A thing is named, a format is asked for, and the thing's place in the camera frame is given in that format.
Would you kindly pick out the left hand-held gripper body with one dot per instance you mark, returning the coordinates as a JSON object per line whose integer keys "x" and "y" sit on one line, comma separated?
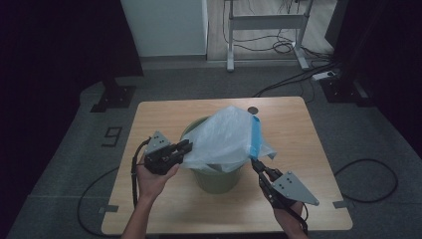
{"x": 161, "y": 159}

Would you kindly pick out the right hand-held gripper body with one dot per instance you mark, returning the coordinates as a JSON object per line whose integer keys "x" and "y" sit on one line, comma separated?
{"x": 292, "y": 189}

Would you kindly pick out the grey tape strip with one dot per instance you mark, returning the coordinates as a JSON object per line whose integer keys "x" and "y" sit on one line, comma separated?
{"x": 108, "y": 208}
{"x": 343, "y": 204}

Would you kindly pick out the white cabinet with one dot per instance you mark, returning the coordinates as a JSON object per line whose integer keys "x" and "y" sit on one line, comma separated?
{"x": 166, "y": 26}

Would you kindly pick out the dark curtain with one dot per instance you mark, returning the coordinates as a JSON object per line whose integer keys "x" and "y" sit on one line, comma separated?
{"x": 391, "y": 49}
{"x": 49, "y": 66}

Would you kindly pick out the black round table grommet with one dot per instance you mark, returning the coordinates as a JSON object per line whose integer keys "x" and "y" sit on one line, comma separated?
{"x": 253, "y": 110}

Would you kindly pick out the white power strip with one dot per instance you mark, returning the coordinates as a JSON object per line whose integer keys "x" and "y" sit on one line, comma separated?
{"x": 322, "y": 76}

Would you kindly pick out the white trash bag blue band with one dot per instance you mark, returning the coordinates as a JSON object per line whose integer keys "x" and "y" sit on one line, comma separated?
{"x": 222, "y": 139}

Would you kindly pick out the black stand base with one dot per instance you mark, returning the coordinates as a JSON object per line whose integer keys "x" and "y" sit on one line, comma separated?
{"x": 114, "y": 96}
{"x": 341, "y": 91}

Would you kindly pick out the person's left hand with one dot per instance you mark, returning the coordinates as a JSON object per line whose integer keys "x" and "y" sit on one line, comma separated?
{"x": 151, "y": 184}

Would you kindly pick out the green plastic trash bin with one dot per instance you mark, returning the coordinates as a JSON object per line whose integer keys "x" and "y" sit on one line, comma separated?
{"x": 215, "y": 182}

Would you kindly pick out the person's right hand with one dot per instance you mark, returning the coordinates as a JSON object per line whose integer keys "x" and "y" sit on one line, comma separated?
{"x": 292, "y": 219}

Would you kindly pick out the white metal desk frame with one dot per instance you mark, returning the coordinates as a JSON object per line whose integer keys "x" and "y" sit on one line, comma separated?
{"x": 265, "y": 21}

